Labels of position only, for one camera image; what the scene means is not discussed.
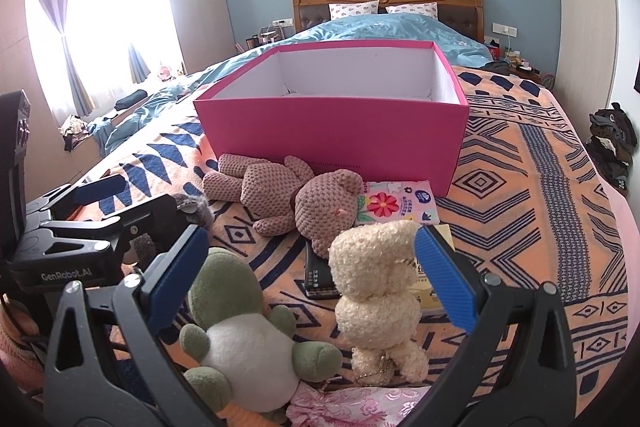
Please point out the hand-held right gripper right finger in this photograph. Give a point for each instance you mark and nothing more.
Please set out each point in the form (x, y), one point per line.
(445, 277)

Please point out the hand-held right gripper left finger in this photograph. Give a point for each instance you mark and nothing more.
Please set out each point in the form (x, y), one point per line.
(172, 277)

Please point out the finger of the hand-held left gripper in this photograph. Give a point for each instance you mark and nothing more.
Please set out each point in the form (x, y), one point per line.
(100, 191)
(145, 217)

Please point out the yellow packet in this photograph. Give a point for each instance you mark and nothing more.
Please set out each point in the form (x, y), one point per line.
(425, 282)

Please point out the dark brown plush toy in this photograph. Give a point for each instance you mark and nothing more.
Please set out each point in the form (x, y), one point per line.
(200, 209)

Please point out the cream plush bunny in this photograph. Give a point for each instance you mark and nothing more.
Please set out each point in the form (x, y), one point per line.
(375, 307)

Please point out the floral tissue packet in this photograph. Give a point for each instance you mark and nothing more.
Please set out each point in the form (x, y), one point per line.
(395, 202)

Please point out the green and white plush toy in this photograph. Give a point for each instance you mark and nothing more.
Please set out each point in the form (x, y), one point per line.
(240, 357)

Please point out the black rectangular box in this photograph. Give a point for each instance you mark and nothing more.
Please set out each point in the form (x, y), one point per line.
(320, 277)

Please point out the pink knitted teddy bear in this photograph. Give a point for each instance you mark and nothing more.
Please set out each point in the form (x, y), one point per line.
(320, 207)

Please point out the pink cardboard box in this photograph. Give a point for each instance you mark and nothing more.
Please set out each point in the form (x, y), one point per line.
(325, 132)

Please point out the heap of clothes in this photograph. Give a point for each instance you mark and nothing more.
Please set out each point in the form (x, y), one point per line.
(75, 129)

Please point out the black cushion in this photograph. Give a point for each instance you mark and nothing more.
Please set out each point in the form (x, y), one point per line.
(130, 99)

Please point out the orange patterned blanket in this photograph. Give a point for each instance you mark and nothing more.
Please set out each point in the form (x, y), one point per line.
(525, 207)

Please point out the nightstand with bottles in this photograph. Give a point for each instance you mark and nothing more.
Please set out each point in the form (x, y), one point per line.
(257, 41)

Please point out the dark garment on bed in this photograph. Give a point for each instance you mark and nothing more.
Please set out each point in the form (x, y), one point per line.
(497, 67)

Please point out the cluttered wooden nightstand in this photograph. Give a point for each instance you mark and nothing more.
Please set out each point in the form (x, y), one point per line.
(522, 69)

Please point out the blue duvet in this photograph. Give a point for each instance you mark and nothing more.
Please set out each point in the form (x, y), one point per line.
(380, 29)

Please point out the white patterned pillow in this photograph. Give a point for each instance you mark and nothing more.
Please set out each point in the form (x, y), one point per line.
(352, 10)
(412, 9)

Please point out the beige wardrobe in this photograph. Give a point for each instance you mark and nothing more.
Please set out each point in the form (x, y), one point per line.
(580, 7)

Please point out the white wall socket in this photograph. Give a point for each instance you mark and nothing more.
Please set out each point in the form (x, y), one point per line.
(282, 23)
(502, 28)

